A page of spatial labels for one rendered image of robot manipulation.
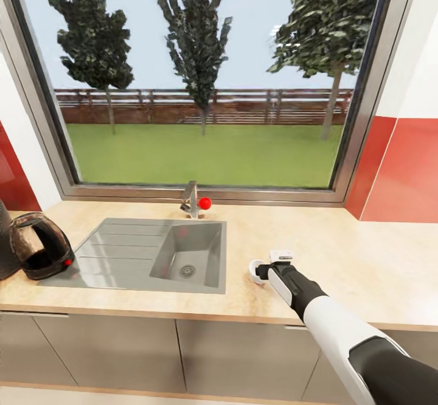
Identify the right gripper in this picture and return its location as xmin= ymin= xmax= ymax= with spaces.
xmin=255 ymin=263 xmax=273 ymax=281

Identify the electric kettle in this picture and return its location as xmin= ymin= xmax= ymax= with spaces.
xmin=10 ymin=212 xmax=75 ymax=280

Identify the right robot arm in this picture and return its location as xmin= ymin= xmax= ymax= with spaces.
xmin=255 ymin=250 xmax=438 ymax=405

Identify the coffee cup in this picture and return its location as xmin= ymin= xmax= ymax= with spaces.
xmin=249 ymin=260 xmax=266 ymax=284

